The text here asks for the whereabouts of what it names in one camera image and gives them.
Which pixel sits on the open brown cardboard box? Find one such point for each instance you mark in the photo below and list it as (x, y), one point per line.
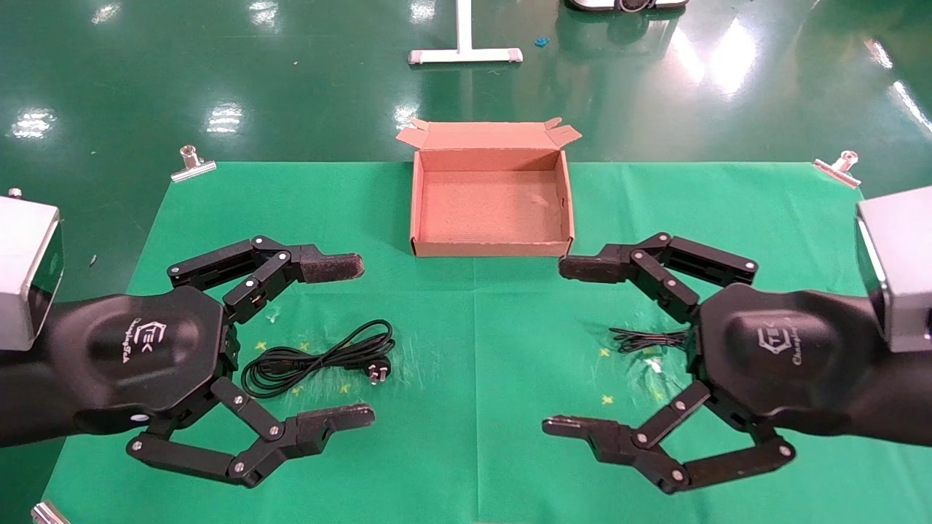
(491, 207)

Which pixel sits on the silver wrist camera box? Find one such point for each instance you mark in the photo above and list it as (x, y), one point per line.
(899, 269)
(25, 269)

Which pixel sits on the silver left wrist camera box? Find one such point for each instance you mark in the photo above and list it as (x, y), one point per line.
(25, 269)

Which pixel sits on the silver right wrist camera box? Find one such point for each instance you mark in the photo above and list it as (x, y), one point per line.
(899, 269)

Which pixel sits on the green table cloth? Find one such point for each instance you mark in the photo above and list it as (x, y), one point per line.
(473, 349)

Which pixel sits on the black and white machine base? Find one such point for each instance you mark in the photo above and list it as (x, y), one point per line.
(626, 4)

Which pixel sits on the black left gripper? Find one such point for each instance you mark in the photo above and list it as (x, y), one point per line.
(138, 349)

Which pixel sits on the white metal stand base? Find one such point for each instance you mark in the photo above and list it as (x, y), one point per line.
(464, 33)

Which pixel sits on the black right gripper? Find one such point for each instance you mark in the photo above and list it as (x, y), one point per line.
(794, 349)

